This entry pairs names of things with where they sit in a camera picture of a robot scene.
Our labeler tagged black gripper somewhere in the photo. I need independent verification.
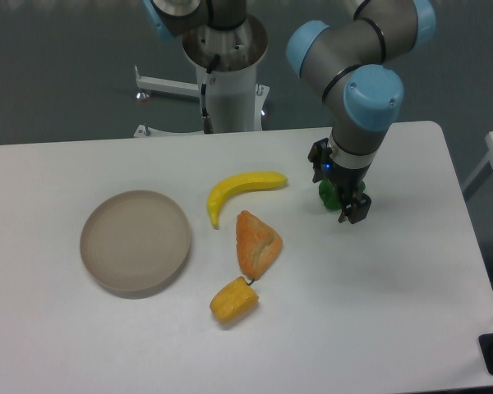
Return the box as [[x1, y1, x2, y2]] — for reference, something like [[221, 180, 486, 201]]
[[307, 139, 372, 224]]

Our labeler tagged green pepper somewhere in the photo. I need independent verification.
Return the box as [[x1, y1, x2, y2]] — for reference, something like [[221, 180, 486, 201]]
[[318, 179, 367, 211]]

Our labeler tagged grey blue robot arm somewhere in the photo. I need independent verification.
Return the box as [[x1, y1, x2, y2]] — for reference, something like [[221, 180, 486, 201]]
[[144, 1, 436, 223]]

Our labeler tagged yellow pepper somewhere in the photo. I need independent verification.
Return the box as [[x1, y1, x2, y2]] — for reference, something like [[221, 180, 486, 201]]
[[210, 277, 259, 323]]

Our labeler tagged yellow banana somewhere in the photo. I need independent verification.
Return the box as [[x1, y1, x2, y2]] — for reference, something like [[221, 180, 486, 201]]
[[206, 171, 288, 229]]

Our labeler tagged orange bread piece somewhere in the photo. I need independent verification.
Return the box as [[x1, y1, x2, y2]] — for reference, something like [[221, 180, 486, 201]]
[[236, 210, 283, 280]]

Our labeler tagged beige round plate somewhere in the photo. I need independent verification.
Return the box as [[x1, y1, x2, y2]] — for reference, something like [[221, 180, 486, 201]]
[[80, 190, 191, 298]]

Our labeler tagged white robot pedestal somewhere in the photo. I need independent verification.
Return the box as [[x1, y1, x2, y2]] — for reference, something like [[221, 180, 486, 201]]
[[135, 14, 270, 134]]

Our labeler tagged black cable on pedestal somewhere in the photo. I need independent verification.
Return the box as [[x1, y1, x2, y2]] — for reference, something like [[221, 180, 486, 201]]
[[200, 53, 221, 135]]

